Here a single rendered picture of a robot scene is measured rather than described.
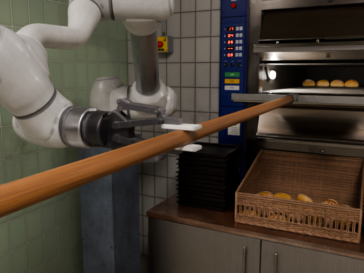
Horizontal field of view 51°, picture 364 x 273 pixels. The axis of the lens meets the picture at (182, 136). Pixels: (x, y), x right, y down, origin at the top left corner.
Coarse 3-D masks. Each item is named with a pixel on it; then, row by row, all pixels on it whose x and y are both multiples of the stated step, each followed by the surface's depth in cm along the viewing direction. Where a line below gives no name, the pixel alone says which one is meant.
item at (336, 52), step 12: (264, 48) 199; (276, 48) 197; (288, 48) 194; (300, 48) 191; (312, 48) 189; (324, 48) 186; (336, 48) 184; (348, 48) 181; (360, 48) 179; (264, 60) 219
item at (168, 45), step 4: (160, 36) 234; (164, 36) 233; (168, 36) 233; (160, 40) 234; (168, 40) 233; (172, 40) 237; (164, 44) 234; (168, 44) 234; (172, 44) 238; (160, 48) 235; (164, 48) 234; (168, 48) 234; (172, 48) 238; (160, 52) 236; (164, 52) 235; (168, 52) 235; (172, 52) 239
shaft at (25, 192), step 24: (288, 96) 145; (216, 120) 82; (240, 120) 95; (144, 144) 58; (168, 144) 63; (72, 168) 44; (96, 168) 47; (120, 168) 52; (0, 192) 36; (24, 192) 38; (48, 192) 40; (0, 216) 36
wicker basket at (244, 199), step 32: (256, 160) 210; (288, 160) 214; (320, 160) 207; (352, 160) 200; (256, 192) 217; (288, 192) 212; (320, 192) 205; (352, 192) 198; (256, 224) 180; (288, 224) 173; (320, 224) 167
